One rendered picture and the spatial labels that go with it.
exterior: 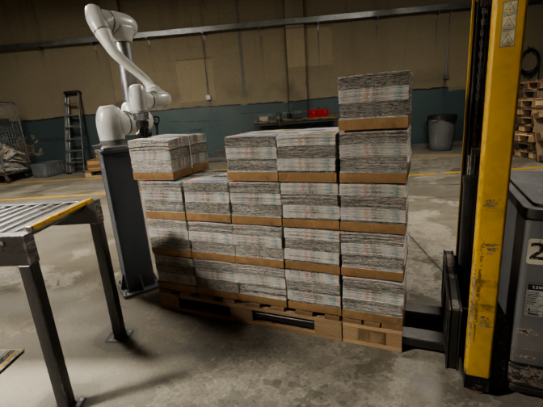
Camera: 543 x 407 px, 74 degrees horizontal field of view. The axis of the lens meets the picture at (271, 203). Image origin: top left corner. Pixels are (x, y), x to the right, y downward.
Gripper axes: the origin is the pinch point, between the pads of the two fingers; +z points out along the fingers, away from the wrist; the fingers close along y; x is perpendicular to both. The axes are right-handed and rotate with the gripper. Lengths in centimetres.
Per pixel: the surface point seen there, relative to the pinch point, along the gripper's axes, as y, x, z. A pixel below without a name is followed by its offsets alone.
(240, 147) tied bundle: -17, -75, -5
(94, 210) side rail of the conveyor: -52, -8, 21
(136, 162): -18.1, -7.9, 2.5
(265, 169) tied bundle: -17, -88, 6
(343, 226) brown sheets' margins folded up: -19, -126, 33
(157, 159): -17.9, -23.1, 0.8
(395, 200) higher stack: -18, -149, 20
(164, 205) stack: -18.5, -23.2, 27.3
